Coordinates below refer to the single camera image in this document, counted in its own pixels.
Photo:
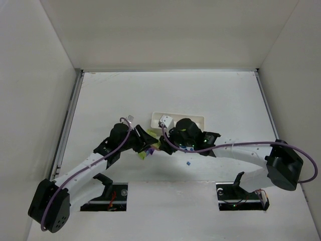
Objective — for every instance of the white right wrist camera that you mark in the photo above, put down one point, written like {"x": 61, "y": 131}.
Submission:
{"x": 166, "y": 122}

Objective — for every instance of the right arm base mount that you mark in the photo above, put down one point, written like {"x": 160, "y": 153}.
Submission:
{"x": 231, "y": 197}

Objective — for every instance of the lime curved lego brick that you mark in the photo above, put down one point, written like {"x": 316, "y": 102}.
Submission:
{"x": 151, "y": 133}

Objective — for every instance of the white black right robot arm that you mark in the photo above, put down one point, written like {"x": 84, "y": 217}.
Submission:
{"x": 279, "y": 164}

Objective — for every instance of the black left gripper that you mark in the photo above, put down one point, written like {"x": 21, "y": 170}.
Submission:
{"x": 140, "y": 138}

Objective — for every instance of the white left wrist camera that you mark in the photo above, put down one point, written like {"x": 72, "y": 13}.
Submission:
{"x": 130, "y": 118}

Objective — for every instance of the purple round lego piece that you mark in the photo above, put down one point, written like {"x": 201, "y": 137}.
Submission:
{"x": 149, "y": 151}

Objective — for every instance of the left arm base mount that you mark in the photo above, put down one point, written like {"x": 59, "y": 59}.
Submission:
{"x": 113, "y": 197}

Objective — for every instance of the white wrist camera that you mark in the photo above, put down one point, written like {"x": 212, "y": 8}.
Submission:
{"x": 130, "y": 118}
{"x": 166, "y": 122}

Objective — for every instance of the large blue arch lego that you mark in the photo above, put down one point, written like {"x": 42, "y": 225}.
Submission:
{"x": 187, "y": 148}

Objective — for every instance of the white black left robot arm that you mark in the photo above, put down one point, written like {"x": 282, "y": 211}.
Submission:
{"x": 53, "y": 199}

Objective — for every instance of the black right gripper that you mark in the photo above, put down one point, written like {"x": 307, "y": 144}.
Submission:
{"x": 168, "y": 142}

